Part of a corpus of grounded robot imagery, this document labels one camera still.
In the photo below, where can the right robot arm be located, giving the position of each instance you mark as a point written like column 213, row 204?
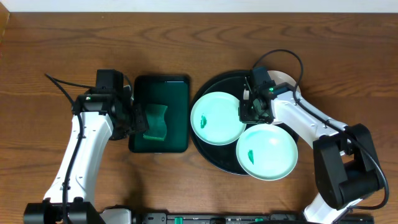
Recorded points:
column 348, row 174

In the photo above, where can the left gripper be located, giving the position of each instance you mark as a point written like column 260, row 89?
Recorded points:
column 138, row 119

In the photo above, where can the green plate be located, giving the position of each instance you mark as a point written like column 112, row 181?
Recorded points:
column 215, row 119
column 267, row 152

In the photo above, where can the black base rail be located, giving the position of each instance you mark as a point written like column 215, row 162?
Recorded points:
column 163, row 218

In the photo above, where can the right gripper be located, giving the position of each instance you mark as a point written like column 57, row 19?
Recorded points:
column 244, row 116

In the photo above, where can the green scrubbing sponge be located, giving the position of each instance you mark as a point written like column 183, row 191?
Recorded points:
column 156, row 120

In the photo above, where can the black rectangular tray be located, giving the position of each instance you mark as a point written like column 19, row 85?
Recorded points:
column 173, row 92

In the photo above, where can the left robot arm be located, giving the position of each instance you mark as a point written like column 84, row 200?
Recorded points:
column 98, row 117

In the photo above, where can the black round tray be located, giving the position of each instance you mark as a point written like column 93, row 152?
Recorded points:
column 222, row 157

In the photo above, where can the green plate bottom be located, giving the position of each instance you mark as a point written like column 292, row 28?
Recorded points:
column 267, row 152

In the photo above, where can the white plate top right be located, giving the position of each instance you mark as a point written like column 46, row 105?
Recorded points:
column 277, row 76

